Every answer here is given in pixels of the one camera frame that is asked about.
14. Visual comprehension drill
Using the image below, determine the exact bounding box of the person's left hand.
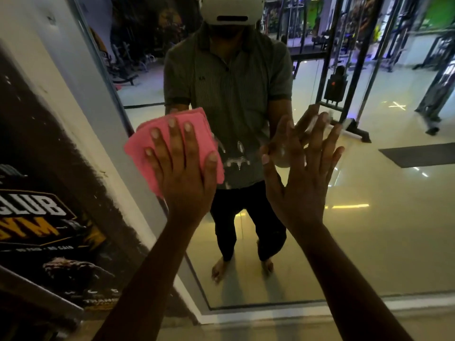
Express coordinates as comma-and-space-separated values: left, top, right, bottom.
144, 117, 218, 225

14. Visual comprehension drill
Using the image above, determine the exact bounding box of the person's right hand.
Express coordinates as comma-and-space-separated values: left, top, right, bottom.
261, 111, 346, 239

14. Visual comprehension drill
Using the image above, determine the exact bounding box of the pink cloth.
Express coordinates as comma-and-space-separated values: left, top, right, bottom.
123, 107, 225, 198

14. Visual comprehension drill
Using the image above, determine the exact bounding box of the large wall mirror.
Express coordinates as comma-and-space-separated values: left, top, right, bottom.
65, 0, 455, 325

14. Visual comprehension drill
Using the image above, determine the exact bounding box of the person's left forearm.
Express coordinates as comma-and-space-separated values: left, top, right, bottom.
92, 216, 214, 341

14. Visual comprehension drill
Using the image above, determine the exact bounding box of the person's right forearm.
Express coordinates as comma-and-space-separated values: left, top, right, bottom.
293, 226, 415, 341

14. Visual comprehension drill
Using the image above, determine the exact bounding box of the grey metal bar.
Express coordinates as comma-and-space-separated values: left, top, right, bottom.
0, 264, 85, 322

